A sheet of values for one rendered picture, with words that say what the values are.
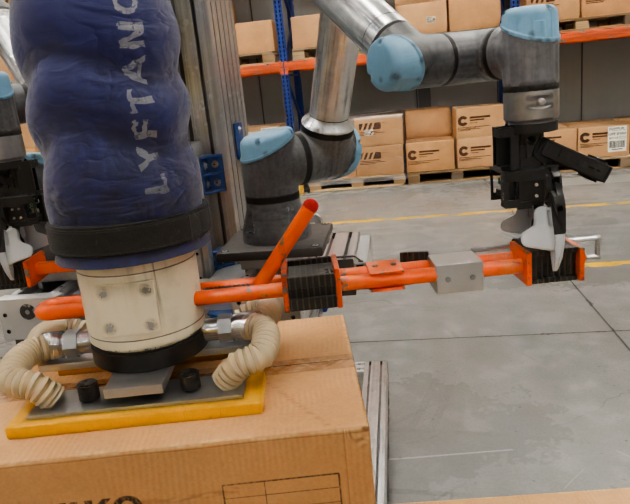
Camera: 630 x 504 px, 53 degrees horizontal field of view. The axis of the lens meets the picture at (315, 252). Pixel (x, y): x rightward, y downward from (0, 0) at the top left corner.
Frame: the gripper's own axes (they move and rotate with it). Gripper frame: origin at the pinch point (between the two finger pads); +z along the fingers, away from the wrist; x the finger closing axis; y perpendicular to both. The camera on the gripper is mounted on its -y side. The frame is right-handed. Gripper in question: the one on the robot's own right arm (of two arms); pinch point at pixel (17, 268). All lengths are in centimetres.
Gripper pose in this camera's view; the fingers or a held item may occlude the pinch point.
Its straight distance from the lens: 131.6
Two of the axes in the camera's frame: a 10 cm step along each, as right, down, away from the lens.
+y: 9.9, -1.0, 0.1
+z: 1.0, 9.6, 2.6
